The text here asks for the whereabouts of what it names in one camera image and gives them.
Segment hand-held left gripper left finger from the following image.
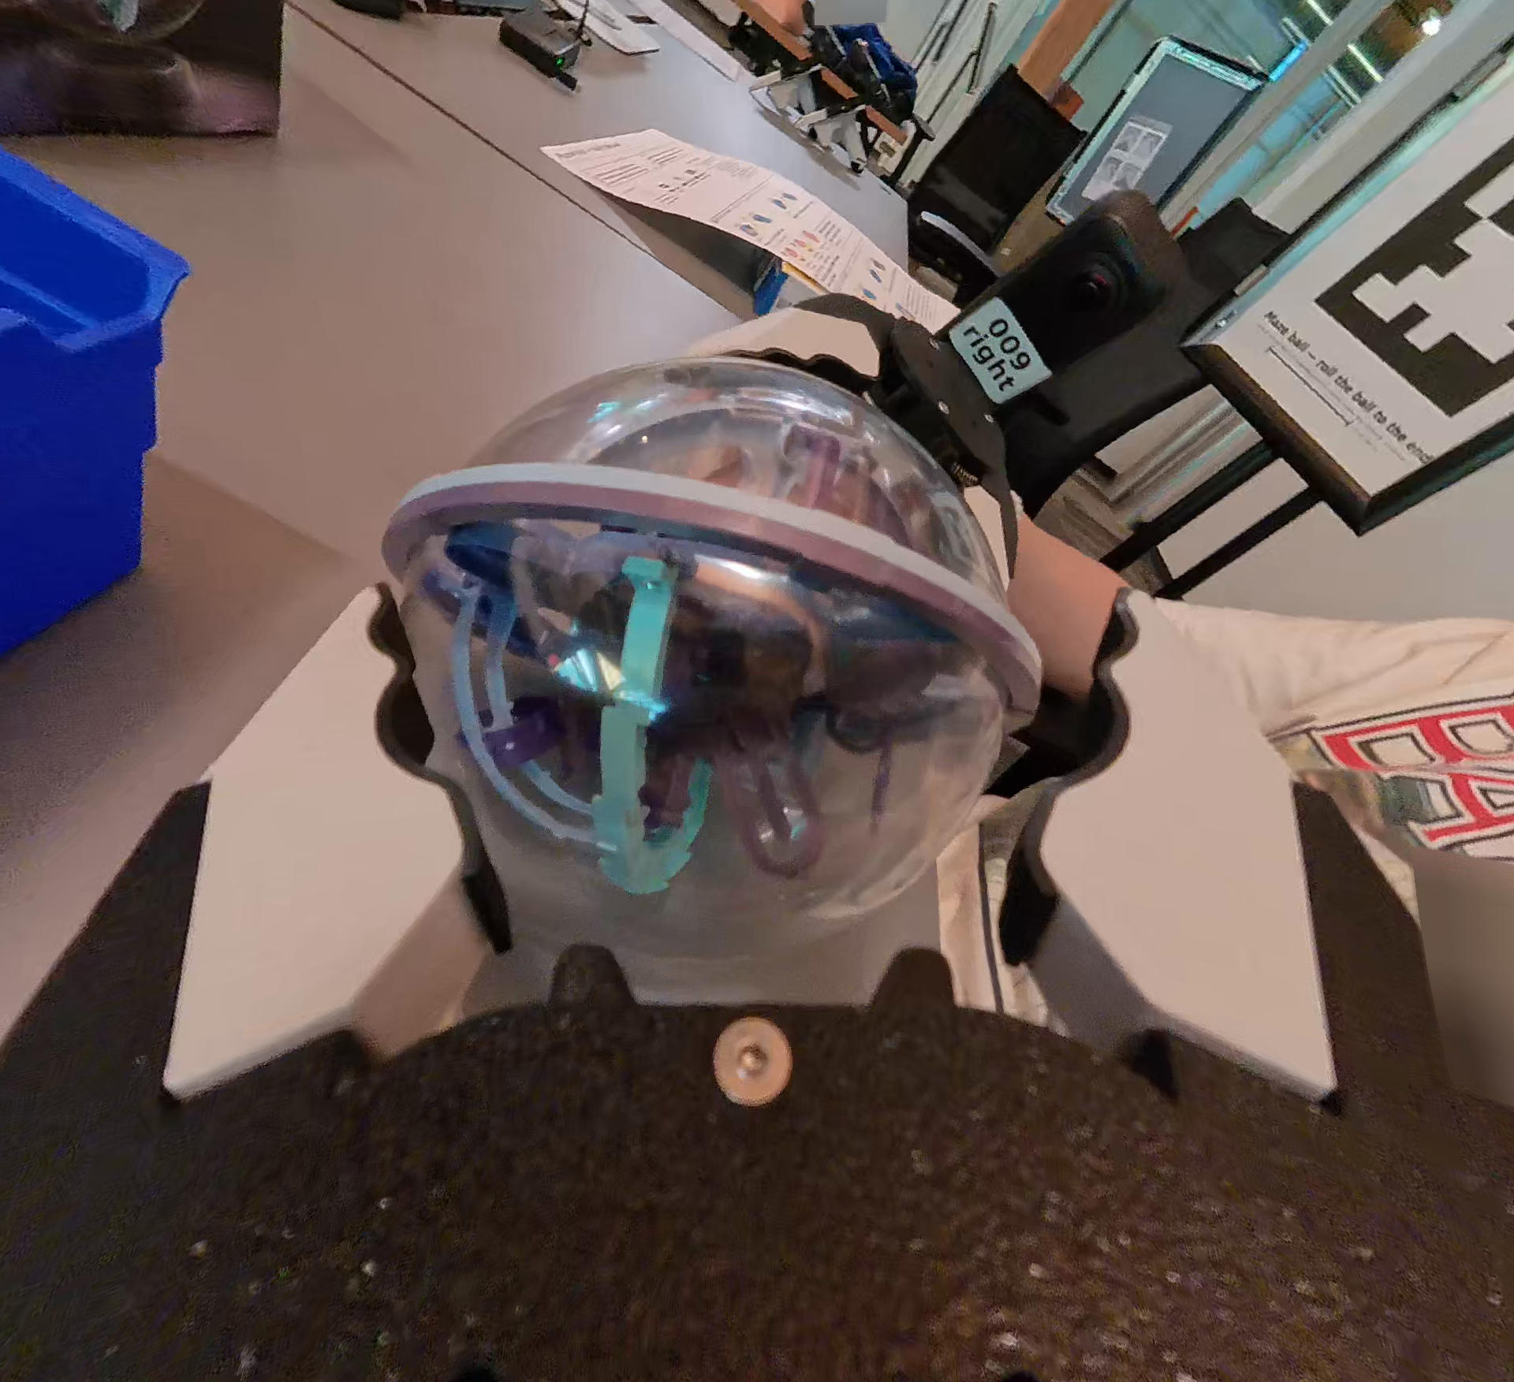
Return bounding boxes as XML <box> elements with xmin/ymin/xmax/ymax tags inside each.
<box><xmin>164</xmin><ymin>584</ymin><xmax>514</xmax><ymax>1098</ymax></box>

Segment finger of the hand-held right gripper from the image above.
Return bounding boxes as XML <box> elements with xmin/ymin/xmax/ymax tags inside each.
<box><xmin>689</xmin><ymin>294</ymin><xmax>891</xmax><ymax>380</ymax></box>

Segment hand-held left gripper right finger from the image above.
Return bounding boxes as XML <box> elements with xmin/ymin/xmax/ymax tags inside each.
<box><xmin>999</xmin><ymin>590</ymin><xmax>1341</xmax><ymax>1104</ymax></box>

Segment clear maze ball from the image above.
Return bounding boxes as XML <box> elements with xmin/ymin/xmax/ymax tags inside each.
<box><xmin>380</xmin><ymin>360</ymin><xmax>1045</xmax><ymax>923</ymax></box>

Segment person's right hand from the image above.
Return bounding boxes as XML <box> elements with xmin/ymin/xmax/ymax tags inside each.
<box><xmin>1008</xmin><ymin>517</ymin><xmax>1123</xmax><ymax>700</ymax></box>

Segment white paper sheet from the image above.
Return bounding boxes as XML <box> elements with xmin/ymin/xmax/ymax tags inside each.
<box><xmin>542</xmin><ymin>129</ymin><xmax>959</xmax><ymax>331</ymax></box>

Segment framed marker sign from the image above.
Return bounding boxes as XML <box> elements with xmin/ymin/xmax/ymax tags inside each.
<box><xmin>1183</xmin><ymin>88</ymin><xmax>1514</xmax><ymax>533</ymax></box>

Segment black chair back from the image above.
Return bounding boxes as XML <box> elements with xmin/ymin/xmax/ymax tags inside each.
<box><xmin>908</xmin><ymin>64</ymin><xmax>1088</xmax><ymax>277</ymax></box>

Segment black sign stand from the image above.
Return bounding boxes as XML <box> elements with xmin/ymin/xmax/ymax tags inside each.
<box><xmin>1100</xmin><ymin>425</ymin><xmax>1320</xmax><ymax>600</ymax></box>

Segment small robot assembly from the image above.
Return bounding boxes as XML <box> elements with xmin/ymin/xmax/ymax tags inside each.
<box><xmin>724</xmin><ymin>0</ymin><xmax>938</xmax><ymax>172</ymax></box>

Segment person's printed shirt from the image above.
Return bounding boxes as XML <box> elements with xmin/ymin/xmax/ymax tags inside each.
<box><xmin>940</xmin><ymin>592</ymin><xmax>1514</xmax><ymax>1029</ymax></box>

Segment small black adapter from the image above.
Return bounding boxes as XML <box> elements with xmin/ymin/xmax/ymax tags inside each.
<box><xmin>496</xmin><ymin>8</ymin><xmax>587</xmax><ymax>92</ymax></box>

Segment blue plastic bin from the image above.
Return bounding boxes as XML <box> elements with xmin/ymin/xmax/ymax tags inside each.
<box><xmin>0</xmin><ymin>147</ymin><xmax>191</xmax><ymax>655</ymax></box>

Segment dark printed cardboard box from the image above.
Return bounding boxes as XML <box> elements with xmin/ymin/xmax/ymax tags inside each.
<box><xmin>0</xmin><ymin>0</ymin><xmax>291</xmax><ymax>140</ymax></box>

